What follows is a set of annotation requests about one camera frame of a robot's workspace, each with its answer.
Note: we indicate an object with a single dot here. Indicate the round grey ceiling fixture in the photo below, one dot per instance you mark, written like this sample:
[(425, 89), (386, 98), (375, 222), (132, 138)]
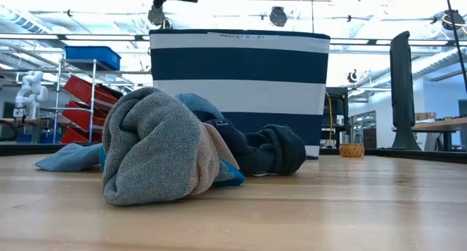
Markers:
[(157, 15), (278, 17)]

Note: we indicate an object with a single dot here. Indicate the cardboard box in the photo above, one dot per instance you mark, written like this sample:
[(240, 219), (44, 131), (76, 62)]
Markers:
[(425, 116)]

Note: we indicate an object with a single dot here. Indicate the black equipment cart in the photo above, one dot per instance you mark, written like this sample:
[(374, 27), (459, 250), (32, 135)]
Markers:
[(337, 105)]

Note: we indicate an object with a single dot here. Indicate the wooden desk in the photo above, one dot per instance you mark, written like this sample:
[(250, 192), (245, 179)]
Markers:
[(441, 125)]

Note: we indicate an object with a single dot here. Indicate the beige sock tag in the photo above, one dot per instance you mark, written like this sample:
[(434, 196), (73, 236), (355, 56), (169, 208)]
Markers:
[(222, 145)]

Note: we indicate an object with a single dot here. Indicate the navy white striped fabric basket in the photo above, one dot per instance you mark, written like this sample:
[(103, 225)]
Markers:
[(241, 65)]

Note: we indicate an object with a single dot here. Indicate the navy sock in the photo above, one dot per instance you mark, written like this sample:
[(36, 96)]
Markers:
[(277, 149)]

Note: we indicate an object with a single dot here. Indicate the grey sock with teal toe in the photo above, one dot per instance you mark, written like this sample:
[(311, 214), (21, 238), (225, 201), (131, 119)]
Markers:
[(153, 152)]

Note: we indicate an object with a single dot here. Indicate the black upright panel stand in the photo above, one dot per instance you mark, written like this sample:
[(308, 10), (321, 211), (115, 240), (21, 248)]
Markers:
[(403, 90)]

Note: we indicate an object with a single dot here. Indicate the metal shelf rack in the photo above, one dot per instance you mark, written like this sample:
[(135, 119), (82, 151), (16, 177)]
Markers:
[(93, 79)]

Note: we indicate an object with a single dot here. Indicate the red plastic bin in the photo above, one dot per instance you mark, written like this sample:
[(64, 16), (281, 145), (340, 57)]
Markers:
[(87, 90), (78, 114), (74, 136)]

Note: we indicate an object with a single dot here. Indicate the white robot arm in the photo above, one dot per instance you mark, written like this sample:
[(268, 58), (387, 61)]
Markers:
[(31, 90)]

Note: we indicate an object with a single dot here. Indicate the blue knit sock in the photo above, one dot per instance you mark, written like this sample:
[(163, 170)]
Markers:
[(198, 105)]

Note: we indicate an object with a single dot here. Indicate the small wicker basket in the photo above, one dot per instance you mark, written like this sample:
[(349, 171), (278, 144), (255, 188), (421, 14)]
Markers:
[(351, 150)]

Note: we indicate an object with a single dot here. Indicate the light blue cloth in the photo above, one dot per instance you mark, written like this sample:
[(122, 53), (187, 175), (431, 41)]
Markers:
[(69, 158)]

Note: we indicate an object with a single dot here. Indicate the blue plastic bin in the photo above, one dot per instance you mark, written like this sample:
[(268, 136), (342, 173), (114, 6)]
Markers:
[(93, 55)]

